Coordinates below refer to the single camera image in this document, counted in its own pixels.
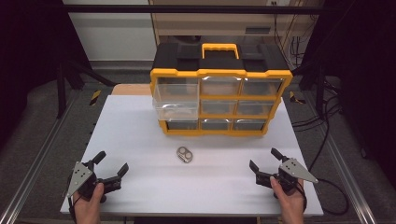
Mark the yellow black organizer cabinet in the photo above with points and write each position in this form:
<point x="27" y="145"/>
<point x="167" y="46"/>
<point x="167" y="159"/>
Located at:
<point x="224" y="63"/>

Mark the person's right hand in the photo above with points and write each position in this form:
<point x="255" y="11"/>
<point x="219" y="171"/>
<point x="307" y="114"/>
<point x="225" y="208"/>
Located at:
<point x="291" y="203"/>

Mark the black metal stand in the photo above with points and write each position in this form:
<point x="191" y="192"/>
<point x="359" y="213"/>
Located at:
<point x="62" y="90"/>
<point x="319" y="87"/>

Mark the aluminium floor rail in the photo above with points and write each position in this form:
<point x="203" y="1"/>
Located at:
<point x="345" y="174"/>
<point x="34" y="161"/>

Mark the set of small clear drawers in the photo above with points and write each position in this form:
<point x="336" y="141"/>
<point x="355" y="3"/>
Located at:
<point x="221" y="87"/>

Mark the black horizontal bar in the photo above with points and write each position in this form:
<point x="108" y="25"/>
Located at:
<point x="186" y="9"/>

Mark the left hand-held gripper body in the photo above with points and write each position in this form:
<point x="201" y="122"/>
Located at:
<point x="81" y="177"/>

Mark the light wooden furniture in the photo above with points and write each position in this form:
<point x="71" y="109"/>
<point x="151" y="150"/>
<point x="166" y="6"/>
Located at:
<point x="211" y="23"/>

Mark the person's left hand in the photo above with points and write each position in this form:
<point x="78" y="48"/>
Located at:
<point x="88" y="207"/>

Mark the wooden board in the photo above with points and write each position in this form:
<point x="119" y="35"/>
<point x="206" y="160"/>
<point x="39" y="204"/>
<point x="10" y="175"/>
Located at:
<point x="132" y="89"/>

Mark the clear plastic organizer drawer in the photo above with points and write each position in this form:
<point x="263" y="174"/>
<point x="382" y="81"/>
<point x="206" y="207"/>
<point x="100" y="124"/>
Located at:
<point x="176" y="102"/>

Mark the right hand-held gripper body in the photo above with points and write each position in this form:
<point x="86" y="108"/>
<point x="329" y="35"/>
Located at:
<point x="294" y="171"/>

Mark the small silver metal buckle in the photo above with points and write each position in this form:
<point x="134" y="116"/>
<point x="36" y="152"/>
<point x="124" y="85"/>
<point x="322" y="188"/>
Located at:
<point x="184" y="155"/>

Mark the black curtain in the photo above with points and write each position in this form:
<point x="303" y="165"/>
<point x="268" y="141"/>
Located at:
<point x="28" y="56"/>
<point x="364" y="77"/>

